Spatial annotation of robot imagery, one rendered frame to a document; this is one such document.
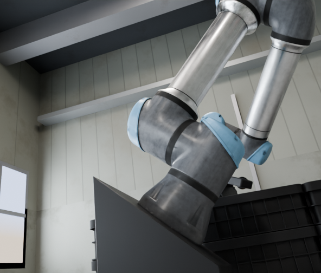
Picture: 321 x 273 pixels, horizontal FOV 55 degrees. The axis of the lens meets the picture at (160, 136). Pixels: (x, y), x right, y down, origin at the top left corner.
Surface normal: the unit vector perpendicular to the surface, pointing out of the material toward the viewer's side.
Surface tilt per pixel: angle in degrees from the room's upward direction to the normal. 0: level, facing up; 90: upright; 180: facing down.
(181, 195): 83
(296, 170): 90
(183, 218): 94
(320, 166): 90
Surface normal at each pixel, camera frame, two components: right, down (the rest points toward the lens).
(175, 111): 0.20, -0.07
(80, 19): -0.29, -0.36
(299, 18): -0.10, 0.32
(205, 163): -0.07, -0.25
